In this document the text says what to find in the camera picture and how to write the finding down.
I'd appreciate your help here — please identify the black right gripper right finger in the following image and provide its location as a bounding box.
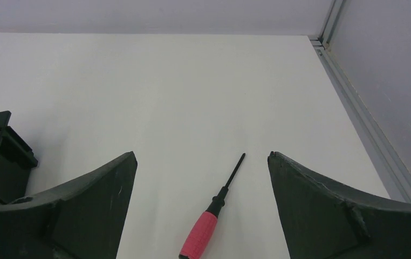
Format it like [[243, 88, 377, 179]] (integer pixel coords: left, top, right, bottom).
[[268, 152, 411, 258]]

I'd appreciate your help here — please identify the right aluminium frame rail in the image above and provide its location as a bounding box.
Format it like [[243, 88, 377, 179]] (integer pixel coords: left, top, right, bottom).
[[311, 1, 411, 203]]

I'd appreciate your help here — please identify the black plastic bin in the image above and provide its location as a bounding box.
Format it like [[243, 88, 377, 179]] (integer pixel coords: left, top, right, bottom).
[[0, 111, 38, 204]]

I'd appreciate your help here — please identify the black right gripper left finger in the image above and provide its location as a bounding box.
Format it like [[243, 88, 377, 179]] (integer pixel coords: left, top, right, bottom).
[[0, 152, 138, 258]]

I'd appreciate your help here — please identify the red handled black screwdriver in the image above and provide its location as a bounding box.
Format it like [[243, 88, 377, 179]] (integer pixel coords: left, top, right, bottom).
[[179, 153, 245, 259]]

